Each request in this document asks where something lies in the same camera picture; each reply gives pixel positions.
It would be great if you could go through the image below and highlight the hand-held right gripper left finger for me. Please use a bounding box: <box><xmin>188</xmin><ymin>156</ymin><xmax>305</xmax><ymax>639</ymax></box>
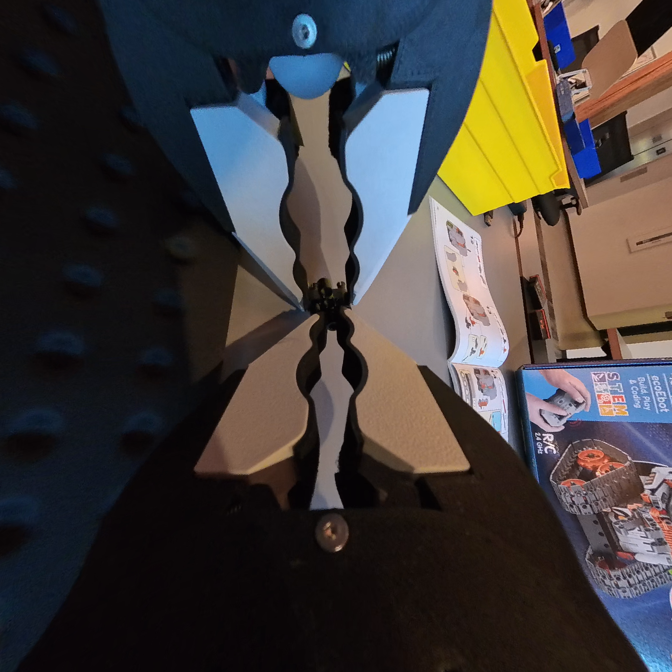
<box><xmin>194</xmin><ymin>311</ymin><xmax>325</xmax><ymax>509</ymax></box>

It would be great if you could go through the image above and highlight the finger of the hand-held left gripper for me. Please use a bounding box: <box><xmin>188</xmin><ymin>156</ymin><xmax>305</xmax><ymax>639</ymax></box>
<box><xmin>338</xmin><ymin>86</ymin><xmax>432</xmax><ymax>308</ymax></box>
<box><xmin>190</xmin><ymin>93</ymin><xmax>310</xmax><ymax>312</ymax></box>

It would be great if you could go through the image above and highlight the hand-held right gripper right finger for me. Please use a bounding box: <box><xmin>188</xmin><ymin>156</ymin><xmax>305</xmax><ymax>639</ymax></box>
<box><xmin>336</xmin><ymin>310</ymin><xmax>471</xmax><ymax>509</ymax></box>

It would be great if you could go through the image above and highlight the grey beam with black pins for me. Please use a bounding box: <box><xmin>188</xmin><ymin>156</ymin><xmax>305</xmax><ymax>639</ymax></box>
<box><xmin>307</xmin><ymin>280</ymin><xmax>351</xmax><ymax>308</ymax></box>

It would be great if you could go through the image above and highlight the grey desk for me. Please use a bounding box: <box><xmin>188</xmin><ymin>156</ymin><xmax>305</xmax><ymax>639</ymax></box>
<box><xmin>223</xmin><ymin>176</ymin><xmax>562</xmax><ymax>473</ymax></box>

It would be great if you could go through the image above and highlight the open instruction booklet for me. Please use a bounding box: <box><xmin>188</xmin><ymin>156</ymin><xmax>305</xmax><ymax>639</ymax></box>
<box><xmin>429</xmin><ymin>196</ymin><xmax>511</xmax><ymax>444</ymax></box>

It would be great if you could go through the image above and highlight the yellow plastic bin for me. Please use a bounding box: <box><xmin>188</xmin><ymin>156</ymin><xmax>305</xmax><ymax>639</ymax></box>
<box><xmin>437</xmin><ymin>0</ymin><xmax>571</xmax><ymax>216</ymax></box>

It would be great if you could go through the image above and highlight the blue robot kit box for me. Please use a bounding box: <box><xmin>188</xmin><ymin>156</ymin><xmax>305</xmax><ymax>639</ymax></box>
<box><xmin>514</xmin><ymin>358</ymin><xmax>672</xmax><ymax>672</ymax></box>

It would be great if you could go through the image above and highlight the black dimpled edge pad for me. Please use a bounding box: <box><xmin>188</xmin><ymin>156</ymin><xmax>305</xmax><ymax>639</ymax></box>
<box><xmin>0</xmin><ymin>0</ymin><xmax>247</xmax><ymax>672</ymax></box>

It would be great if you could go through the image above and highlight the blue plastic bin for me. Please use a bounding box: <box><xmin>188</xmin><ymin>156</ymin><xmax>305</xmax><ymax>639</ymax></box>
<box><xmin>541</xmin><ymin>0</ymin><xmax>575</xmax><ymax>71</ymax></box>
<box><xmin>564</xmin><ymin>118</ymin><xmax>602</xmax><ymax>182</ymax></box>

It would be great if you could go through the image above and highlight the tilted board on stand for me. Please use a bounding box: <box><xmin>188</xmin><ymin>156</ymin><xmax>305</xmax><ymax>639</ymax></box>
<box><xmin>580</xmin><ymin>21</ymin><xmax>638</xmax><ymax>100</ymax></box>

